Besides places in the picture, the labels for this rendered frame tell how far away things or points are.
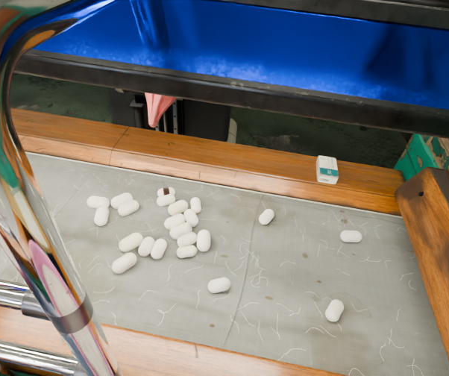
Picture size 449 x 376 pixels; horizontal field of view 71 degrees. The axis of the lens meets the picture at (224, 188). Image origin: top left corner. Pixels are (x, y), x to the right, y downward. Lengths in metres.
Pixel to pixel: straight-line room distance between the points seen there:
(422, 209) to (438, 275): 0.11
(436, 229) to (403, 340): 0.15
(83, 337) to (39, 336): 0.22
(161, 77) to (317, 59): 0.10
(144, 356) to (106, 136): 0.45
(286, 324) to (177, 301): 0.15
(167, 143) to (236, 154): 0.15
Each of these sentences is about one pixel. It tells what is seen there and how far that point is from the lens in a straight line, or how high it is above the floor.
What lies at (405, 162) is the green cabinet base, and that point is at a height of 0.77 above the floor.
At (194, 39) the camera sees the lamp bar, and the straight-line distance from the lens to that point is 0.23.
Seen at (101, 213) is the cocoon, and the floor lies 0.76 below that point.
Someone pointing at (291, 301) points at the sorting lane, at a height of 0.74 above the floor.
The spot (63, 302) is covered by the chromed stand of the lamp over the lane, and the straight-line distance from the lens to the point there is 0.20.
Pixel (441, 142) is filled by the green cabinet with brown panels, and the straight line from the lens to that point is 0.65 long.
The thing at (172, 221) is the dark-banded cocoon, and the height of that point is 0.76.
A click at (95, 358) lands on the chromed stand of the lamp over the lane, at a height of 0.90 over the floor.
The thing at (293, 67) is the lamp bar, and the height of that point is 1.07.
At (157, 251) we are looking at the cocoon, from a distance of 0.48.
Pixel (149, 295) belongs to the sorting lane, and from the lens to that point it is 0.47.
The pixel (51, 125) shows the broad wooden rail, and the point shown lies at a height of 0.76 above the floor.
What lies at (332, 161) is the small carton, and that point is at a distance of 0.65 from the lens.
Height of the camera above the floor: 1.15
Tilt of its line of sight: 42 degrees down
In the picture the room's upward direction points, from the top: 6 degrees clockwise
